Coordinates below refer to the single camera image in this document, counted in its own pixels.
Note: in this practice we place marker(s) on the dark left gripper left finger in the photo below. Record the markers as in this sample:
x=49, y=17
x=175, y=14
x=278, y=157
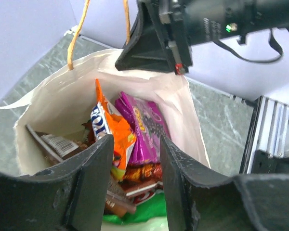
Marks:
x=69, y=196

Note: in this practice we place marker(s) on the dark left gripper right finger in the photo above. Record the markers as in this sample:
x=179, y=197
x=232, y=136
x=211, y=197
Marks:
x=200, y=199

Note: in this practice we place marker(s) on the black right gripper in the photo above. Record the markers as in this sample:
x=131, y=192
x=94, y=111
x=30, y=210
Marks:
x=158, y=40

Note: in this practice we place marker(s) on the green Chuba cassava chips bag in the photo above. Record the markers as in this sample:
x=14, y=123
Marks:
x=152, y=208

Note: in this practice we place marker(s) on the brown snack bag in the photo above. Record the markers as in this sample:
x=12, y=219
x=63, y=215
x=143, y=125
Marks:
x=56, y=149

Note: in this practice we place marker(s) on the red Doritos bag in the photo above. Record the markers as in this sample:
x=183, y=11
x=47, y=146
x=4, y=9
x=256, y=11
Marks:
x=139, y=183

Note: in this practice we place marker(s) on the purple grape candy bag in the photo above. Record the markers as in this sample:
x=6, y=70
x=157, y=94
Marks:
x=148, y=124

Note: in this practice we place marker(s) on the orange snack packet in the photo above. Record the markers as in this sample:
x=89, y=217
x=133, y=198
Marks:
x=106, y=119

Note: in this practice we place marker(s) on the beige paper bag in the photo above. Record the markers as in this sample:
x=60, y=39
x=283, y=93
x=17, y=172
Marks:
x=62, y=101

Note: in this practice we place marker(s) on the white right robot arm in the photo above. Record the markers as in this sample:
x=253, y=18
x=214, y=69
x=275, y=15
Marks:
x=214, y=20

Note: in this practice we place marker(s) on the aluminium table frame rail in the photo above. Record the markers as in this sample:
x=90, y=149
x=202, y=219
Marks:
x=267, y=145

